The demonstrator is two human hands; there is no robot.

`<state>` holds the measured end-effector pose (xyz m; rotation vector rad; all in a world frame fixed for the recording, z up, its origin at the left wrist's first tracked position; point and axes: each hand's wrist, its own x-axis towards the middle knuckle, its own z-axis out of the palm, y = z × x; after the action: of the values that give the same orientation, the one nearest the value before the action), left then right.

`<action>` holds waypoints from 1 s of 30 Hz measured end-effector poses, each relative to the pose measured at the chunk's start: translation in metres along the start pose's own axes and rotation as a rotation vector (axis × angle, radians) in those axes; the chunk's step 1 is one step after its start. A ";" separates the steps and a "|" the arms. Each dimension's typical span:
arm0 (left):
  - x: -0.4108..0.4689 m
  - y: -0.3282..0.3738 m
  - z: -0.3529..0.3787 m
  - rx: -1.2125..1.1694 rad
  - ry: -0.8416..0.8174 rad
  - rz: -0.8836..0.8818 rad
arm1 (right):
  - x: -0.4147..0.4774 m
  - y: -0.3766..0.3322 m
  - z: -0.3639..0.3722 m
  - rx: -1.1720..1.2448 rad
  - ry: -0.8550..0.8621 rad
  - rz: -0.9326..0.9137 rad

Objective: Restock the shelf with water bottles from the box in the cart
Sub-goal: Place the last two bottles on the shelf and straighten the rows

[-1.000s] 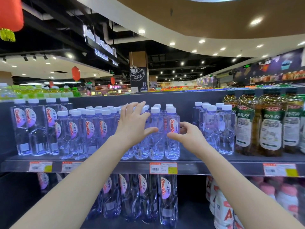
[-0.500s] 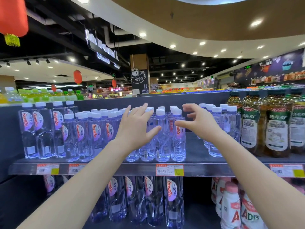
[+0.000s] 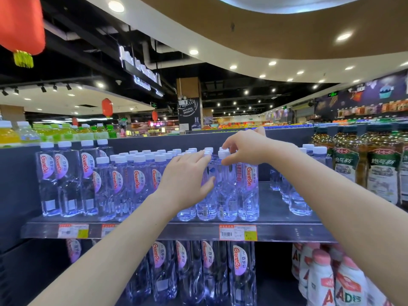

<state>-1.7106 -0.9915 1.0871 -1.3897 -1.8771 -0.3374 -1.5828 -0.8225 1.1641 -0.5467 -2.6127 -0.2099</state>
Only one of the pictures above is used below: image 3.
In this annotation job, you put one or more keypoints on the black track spotlight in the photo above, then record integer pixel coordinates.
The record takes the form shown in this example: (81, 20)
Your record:
(16, 91)
(54, 87)
(68, 86)
(4, 92)
(43, 89)

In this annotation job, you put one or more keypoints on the medium red paper lantern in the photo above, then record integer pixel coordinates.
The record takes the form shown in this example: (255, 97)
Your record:
(107, 107)

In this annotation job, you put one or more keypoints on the black chalkboard sign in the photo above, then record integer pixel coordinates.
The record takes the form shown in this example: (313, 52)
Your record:
(190, 117)

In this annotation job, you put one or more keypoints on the white yellow price tag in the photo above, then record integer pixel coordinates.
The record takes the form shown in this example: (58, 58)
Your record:
(106, 230)
(237, 232)
(72, 231)

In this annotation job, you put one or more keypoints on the person's left forearm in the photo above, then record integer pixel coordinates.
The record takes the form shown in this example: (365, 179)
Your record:
(105, 261)

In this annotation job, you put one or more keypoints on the group of white pink bottles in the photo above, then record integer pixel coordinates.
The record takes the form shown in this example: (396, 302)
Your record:
(318, 283)

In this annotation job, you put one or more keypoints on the group of small water bottles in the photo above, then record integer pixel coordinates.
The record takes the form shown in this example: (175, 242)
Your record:
(124, 194)

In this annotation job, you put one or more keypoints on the small red paper lantern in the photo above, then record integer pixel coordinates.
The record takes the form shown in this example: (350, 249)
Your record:
(154, 115)

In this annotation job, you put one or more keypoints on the row of yellow green bottles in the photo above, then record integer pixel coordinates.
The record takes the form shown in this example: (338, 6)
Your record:
(8, 137)

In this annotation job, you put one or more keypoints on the distant store displays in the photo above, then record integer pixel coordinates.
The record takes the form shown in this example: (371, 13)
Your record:
(229, 124)

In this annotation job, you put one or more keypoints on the group of recessed ceiling lights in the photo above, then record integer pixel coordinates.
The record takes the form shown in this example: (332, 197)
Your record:
(343, 36)

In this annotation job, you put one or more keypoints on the person's left hand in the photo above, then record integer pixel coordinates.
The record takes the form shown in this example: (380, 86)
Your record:
(183, 181)

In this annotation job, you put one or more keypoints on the person's right hand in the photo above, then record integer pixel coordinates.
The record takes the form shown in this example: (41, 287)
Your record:
(251, 146)

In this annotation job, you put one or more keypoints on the big red paper lantern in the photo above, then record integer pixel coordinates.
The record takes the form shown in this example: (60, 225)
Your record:
(19, 25)

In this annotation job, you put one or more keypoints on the purple wall mural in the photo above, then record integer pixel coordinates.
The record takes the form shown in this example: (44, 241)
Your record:
(366, 92)

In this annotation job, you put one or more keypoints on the illuminated store sign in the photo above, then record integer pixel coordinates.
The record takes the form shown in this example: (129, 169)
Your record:
(140, 73)

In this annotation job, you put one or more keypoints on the tiny red paper lantern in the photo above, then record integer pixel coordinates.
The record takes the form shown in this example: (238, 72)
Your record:
(75, 121)

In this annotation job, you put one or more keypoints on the dark grey metal shelf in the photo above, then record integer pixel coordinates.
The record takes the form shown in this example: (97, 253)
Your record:
(274, 200)

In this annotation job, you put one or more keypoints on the person's right forearm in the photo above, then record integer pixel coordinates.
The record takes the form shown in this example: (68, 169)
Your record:
(344, 213)

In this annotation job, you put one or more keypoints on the group of amber liquid bottles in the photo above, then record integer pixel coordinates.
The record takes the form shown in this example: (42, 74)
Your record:
(382, 175)

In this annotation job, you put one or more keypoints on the brown square pillar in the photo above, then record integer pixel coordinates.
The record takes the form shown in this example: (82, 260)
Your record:
(189, 87)

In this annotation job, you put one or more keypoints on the large clear water bottle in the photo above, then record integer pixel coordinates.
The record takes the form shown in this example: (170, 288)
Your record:
(103, 148)
(68, 194)
(87, 188)
(47, 194)

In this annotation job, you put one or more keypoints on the group of large water bottles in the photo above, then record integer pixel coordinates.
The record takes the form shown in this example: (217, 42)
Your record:
(298, 203)
(242, 277)

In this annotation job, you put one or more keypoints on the ceiling air vent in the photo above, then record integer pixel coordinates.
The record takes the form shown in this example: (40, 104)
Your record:
(87, 105)

